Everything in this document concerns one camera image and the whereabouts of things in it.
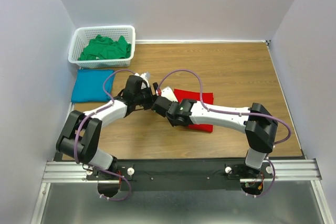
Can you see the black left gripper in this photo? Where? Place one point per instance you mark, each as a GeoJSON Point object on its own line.
{"type": "Point", "coordinates": [145, 88]}

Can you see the red t shirt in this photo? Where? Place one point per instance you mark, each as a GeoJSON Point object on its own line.
{"type": "Point", "coordinates": [207, 98]}

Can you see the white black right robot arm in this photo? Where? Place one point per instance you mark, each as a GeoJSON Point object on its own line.
{"type": "Point", "coordinates": [255, 122]}

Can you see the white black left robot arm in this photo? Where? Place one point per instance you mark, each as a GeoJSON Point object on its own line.
{"type": "Point", "coordinates": [80, 135]}

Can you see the white plastic laundry basket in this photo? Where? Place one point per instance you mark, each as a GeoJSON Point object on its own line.
{"type": "Point", "coordinates": [83, 35]}

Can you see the blue folded t shirt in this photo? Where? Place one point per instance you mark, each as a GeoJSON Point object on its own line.
{"type": "Point", "coordinates": [89, 86]}

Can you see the green crumpled t shirt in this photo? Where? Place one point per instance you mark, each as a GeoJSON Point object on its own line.
{"type": "Point", "coordinates": [105, 48]}

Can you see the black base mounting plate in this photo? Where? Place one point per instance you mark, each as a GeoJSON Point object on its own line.
{"type": "Point", "coordinates": [181, 175]}

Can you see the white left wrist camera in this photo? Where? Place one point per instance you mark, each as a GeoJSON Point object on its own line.
{"type": "Point", "coordinates": [145, 80]}

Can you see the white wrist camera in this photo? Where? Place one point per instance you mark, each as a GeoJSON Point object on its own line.
{"type": "Point", "coordinates": [168, 94]}
{"type": "Point", "coordinates": [145, 80]}

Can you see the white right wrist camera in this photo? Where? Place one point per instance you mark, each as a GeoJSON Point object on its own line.
{"type": "Point", "coordinates": [168, 94]}

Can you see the white table edge rail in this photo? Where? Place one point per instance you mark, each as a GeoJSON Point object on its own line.
{"type": "Point", "coordinates": [198, 41]}

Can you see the aluminium frame rail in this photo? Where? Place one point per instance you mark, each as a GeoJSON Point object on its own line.
{"type": "Point", "coordinates": [285, 170]}

